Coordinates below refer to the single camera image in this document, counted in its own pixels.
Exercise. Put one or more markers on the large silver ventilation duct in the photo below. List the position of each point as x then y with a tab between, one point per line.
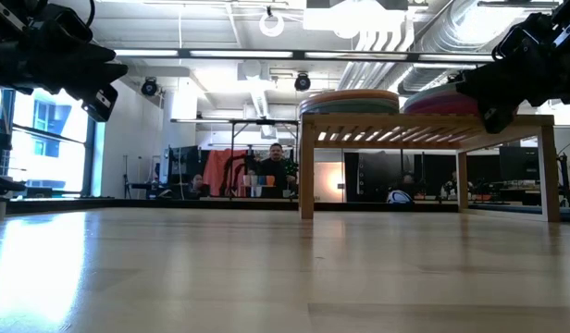
456	28

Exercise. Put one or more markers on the black metal workbench frame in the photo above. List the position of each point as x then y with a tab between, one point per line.
232	139

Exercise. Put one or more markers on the orange cloth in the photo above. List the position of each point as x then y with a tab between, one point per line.
215	166

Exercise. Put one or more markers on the black aluminium table frame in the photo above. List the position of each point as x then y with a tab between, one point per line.
174	204

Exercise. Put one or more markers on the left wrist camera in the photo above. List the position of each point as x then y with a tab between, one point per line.
67	28

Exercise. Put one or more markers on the black computer monitor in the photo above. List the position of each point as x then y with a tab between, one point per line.
518	164

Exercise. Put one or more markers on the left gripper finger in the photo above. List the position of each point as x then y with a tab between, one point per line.
100	102
93	69

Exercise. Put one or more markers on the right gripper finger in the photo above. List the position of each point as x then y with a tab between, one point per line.
507	83
498	118

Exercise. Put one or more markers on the slatted wooden shelf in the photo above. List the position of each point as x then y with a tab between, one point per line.
307	176

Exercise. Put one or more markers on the person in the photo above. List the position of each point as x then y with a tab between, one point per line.
276	171
198	182

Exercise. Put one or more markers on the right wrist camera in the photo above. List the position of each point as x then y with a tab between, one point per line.
521	39

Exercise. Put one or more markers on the black ceiling spotlight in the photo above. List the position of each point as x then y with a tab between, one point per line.
149	87
302	82

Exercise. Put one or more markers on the magenta plate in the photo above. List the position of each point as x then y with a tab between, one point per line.
444	111

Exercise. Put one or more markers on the orange cup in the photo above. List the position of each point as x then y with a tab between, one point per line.
270	180

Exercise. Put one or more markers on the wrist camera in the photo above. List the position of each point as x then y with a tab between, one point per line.
67	28
521	39

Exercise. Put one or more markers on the brown plate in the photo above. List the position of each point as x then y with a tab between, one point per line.
350	94

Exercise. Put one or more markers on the long ceiling light bar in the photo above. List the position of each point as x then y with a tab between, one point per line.
220	53

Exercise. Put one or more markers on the large bright window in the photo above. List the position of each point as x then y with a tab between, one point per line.
49	148

